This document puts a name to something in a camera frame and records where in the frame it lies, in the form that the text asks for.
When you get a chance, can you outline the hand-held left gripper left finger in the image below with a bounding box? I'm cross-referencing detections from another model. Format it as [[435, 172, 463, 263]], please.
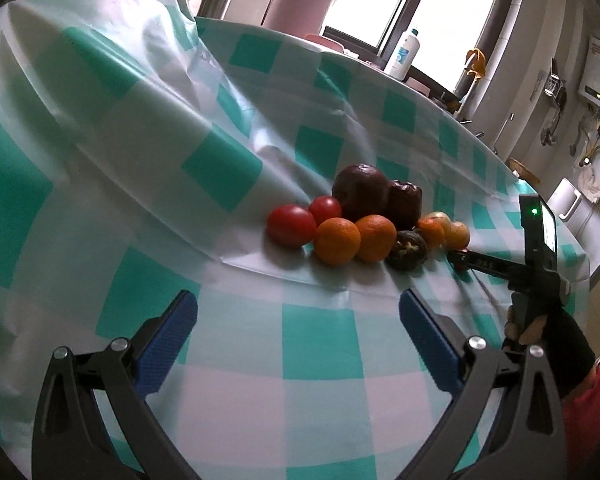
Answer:
[[31, 290, 203, 480]]

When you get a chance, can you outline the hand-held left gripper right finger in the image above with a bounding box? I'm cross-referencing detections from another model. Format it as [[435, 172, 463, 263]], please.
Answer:
[[399, 289, 566, 480]]

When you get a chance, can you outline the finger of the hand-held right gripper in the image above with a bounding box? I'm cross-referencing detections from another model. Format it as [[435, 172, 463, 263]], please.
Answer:
[[446, 249, 531, 286]]

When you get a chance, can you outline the large red tomato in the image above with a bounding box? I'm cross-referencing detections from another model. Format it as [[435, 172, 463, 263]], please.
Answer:
[[266, 203, 317, 249]]

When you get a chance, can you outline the person's right hand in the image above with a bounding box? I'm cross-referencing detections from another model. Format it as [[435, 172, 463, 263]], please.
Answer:
[[501, 305, 597, 403]]

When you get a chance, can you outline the small orange mandarin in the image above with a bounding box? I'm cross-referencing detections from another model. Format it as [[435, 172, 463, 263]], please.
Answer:
[[417, 217, 446, 252]]

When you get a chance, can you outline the white cloth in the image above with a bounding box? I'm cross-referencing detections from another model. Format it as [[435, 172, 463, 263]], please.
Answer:
[[576, 164, 600, 202]]

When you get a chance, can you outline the dark shrivelled fruit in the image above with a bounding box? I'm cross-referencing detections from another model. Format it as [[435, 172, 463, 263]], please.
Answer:
[[385, 229, 429, 272]]

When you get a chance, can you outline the dark red wrinkled date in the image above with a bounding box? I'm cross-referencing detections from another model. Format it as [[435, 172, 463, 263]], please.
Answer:
[[387, 180, 424, 232]]

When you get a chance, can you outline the dark red apple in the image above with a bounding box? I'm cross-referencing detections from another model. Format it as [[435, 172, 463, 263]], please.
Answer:
[[331, 162, 392, 224]]

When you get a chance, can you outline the small red tomato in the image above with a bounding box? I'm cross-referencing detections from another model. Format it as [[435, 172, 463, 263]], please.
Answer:
[[308, 196, 343, 226]]

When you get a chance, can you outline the yellow hanging bag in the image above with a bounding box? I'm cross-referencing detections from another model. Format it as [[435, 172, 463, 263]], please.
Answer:
[[464, 48, 487, 82]]

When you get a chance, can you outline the green white checked tablecloth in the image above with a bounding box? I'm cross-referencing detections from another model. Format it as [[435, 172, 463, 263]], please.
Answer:
[[0, 0, 595, 480]]

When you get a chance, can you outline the white lotion bottle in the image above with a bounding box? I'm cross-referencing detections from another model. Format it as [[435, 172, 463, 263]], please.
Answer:
[[383, 27, 421, 81]]

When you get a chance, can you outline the pink lid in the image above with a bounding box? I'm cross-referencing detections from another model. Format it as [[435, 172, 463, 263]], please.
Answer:
[[304, 33, 347, 54]]

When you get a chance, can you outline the wall wire rack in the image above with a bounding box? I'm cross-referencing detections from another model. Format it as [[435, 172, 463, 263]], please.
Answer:
[[544, 57, 569, 107]]

